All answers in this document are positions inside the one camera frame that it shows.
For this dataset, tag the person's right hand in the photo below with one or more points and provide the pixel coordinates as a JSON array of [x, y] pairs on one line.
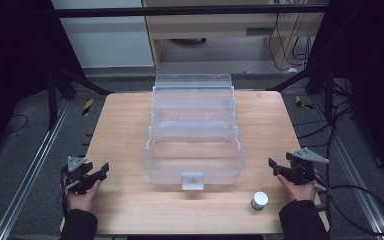
[[299, 191]]

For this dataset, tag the yellow-black striped tape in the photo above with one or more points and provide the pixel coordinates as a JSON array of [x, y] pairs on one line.
[[87, 107], [301, 103]]

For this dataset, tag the person's left hand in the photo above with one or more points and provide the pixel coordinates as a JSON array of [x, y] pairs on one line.
[[83, 200]]

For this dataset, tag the small white-capped jar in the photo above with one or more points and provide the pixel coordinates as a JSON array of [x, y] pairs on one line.
[[259, 200]]

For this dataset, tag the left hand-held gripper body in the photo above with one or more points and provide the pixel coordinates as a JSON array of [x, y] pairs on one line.
[[77, 173]]

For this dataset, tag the black curtain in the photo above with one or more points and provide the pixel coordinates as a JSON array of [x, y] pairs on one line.
[[13, 66], [370, 73]]

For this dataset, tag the clear plastic storage box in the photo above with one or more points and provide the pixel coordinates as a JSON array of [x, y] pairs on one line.
[[193, 146]]

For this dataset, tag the black metal stand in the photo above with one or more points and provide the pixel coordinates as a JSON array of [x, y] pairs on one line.
[[328, 96], [51, 100]]

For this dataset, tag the aluminium floor rail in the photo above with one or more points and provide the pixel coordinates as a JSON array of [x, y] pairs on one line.
[[30, 173], [356, 180]]

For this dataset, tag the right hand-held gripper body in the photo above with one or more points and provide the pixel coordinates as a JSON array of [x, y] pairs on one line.
[[302, 168]]

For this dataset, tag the white cabinet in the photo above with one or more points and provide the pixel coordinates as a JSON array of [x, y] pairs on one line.
[[103, 40]]

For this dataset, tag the black horizontal bar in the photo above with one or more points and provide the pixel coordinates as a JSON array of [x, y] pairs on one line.
[[180, 11]]

